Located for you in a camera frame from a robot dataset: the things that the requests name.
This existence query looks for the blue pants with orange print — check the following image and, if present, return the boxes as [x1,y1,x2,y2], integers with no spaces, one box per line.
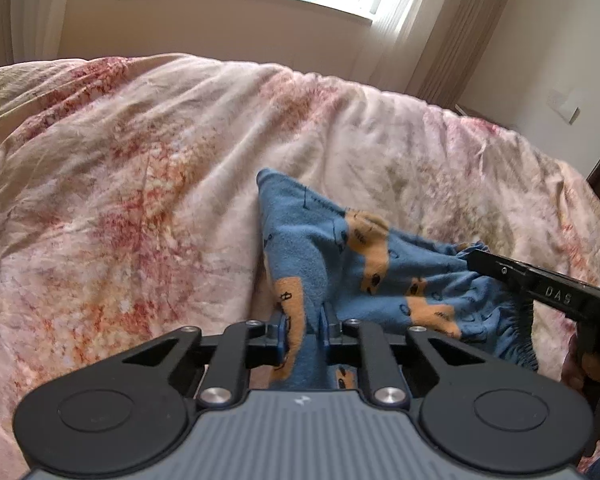
[257,169,539,389]

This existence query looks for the person's right hand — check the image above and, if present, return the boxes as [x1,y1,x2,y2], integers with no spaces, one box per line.
[560,334,585,393]

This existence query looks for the pink floral bed cover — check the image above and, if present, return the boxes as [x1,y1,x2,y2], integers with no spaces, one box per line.
[0,54,600,479]

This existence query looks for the beige right curtain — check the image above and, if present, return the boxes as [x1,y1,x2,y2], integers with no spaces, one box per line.
[349,0,508,108]

